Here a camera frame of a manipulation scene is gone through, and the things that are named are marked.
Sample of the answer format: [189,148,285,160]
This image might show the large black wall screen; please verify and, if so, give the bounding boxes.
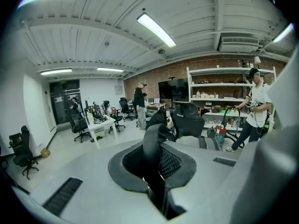
[158,77,190,103]

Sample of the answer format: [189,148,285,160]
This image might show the teal vacuum cleaner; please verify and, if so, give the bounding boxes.
[207,105,245,147]

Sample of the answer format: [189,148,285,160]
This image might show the white cluttered desk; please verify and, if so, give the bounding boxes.
[84,115,119,150]

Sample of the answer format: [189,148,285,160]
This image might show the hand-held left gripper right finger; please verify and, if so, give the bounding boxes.
[160,140,241,213]

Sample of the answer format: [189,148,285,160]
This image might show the white air conditioner unit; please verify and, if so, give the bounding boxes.
[218,35,260,54]

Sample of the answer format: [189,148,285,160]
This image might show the black jacket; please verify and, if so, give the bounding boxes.
[145,108,177,143]

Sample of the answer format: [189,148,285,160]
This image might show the white shelf unit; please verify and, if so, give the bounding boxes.
[186,64,277,132]

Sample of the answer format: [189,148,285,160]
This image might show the black office chair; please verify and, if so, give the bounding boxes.
[118,97,135,123]
[8,124,40,181]
[102,99,126,134]
[66,108,91,144]
[170,101,222,152]

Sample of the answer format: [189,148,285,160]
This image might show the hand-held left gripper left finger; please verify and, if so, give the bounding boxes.
[28,140,164,224]

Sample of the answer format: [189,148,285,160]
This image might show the dark glass door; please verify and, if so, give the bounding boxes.
[49,79,81,126]

